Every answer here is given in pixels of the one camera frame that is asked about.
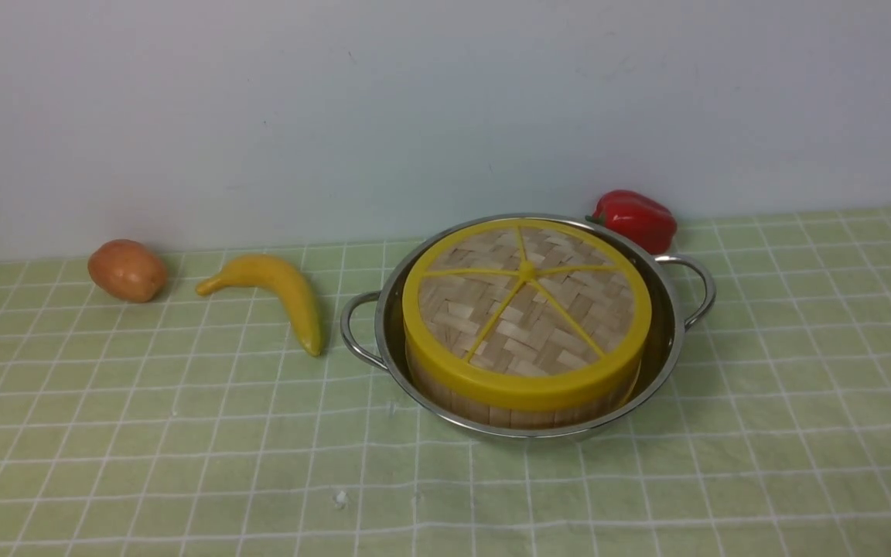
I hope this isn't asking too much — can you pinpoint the yellow rimmed woven steamer lid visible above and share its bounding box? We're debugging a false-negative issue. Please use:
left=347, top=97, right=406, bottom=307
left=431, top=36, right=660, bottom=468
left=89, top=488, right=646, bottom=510
left=401, top=217, right=653, bottom=420

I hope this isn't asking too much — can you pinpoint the red bell pepper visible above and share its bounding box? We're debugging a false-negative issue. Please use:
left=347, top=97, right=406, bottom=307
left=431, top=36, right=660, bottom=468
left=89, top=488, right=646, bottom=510
left=585, top=190, right=678, bottom=256

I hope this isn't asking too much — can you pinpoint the yellow rimmed bamboo steamer basket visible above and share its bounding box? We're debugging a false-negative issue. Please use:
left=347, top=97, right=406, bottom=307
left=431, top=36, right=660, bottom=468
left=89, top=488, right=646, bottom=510
left=406, top=350, right=641, bottom=430

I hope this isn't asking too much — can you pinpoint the yellow banana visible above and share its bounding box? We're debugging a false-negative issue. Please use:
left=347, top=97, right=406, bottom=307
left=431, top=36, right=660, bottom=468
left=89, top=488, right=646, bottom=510
left=195, top=254, right=326, bottom=357

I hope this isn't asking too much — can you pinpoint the stainless steel pot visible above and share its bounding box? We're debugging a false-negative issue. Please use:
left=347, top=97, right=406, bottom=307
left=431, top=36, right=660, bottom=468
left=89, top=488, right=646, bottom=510
left=340, top=213, right=717, bottom=441

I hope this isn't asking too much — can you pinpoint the green checkered tablecloth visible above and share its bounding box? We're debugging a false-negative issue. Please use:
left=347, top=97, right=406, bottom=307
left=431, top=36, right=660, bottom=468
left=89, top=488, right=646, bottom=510
left=0, top=206, right=891, bottom=556

